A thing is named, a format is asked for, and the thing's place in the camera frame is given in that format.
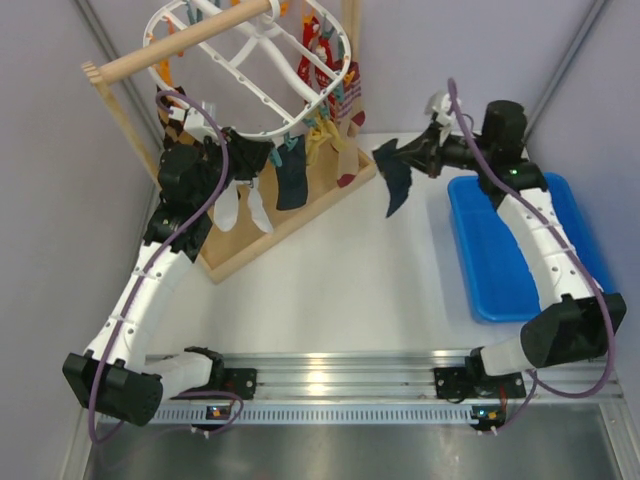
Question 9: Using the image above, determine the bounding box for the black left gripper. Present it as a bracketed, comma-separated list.
[192, 126, 274, 211]

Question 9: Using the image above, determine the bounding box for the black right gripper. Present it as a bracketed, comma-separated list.
[393, 120, 493, 180]

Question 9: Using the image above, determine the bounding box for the teal clothes peg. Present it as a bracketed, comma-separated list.
[278, 133, 301, 154]
[269, 147, 283, 168]
[303, 106, 330, 130]

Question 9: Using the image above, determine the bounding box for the dark navy sock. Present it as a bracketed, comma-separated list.
[276, 135, 308, 211]
[373, 139, 412, 218]

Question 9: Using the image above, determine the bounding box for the yellow sock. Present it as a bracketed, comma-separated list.
[305, 123, 331, 166]
[320, 118, 347, 153]

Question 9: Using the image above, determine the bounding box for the white round clip hanger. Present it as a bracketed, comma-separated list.
[143, 0, 354, 140]

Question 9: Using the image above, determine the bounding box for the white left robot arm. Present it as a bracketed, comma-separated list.
[62, 127, 273, 426]

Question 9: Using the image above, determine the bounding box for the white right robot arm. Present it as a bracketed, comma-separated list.
[392, 93, 627, 399]

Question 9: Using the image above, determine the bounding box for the wooden hanger stand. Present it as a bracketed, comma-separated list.
[83, 1, 375, 283]

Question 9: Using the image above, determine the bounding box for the white black striped sock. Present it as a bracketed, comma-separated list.
[213, 177, 275, 235]

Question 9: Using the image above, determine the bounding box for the striped maroon sock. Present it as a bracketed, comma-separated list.
[336, 110, 366, 188]
[329, 62, 362, 124]

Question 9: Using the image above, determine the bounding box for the brown argyle sock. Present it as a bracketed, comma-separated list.
[157, 96, 205, 154]

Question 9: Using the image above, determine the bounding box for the red christmas sock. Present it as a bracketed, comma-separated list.
[297, 14, 336, 89]

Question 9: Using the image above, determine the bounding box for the blue plastic bin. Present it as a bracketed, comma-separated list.
[447, 173, 617, 324]

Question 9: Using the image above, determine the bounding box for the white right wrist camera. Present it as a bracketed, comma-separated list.
[425, 91, 456, 146]

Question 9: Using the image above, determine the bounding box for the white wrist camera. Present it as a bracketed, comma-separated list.
[425, 91, 456, 146]
[169, 106, 219, 143]

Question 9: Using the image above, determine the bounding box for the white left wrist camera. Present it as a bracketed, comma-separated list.
[169, 106, 219, 143]

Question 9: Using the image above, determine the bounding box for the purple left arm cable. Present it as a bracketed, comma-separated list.
[87, 89, 231, 445]

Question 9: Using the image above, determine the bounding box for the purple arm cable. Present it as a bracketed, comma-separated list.
[87, 89, 231, 445]
[447, 77, 617, 431]

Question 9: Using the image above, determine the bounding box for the aluminium mounting rail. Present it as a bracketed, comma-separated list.
[136, 350, 605, 430]

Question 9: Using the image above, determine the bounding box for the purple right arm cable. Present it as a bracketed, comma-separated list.
[447, 77, 617, 431]

